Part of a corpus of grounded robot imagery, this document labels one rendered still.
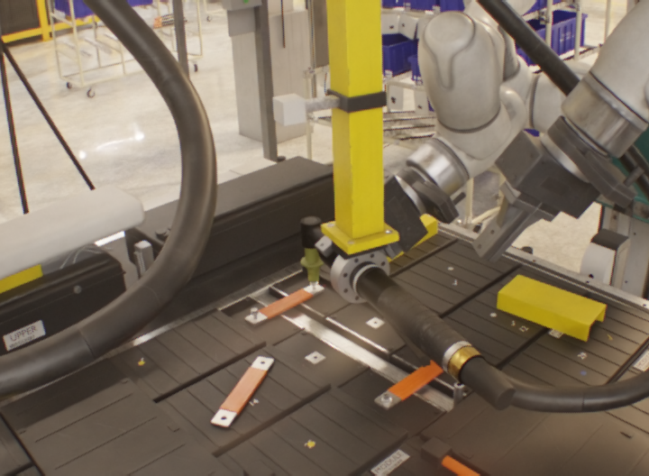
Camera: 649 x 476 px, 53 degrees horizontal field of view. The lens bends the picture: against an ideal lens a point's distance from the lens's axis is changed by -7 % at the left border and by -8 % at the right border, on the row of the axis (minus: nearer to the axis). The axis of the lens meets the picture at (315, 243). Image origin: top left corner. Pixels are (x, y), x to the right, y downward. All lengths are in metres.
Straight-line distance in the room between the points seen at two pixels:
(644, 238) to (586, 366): 1.14
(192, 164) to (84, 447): 0.48
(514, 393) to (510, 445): 0.10
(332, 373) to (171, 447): 0.26
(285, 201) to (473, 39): 0.52
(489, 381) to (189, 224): 0.41
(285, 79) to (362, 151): 3.95
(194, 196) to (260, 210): 0.73
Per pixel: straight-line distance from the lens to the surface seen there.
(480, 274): 1.23
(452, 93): 0.98
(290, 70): 4.87
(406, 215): 1.07
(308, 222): 1.13
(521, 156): 0.77
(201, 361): 1.04
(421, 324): 0.88
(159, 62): 0.62
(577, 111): 0.77
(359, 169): 0.92
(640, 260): 2.18
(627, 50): 0.76
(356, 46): 0.87
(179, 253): 0.52
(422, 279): 1.21
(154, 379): 1.02
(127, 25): 0.64
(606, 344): 1.10
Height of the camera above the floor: 1.62
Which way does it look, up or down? 27 degrees down
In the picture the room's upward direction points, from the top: 3 degrees counter-clockwise
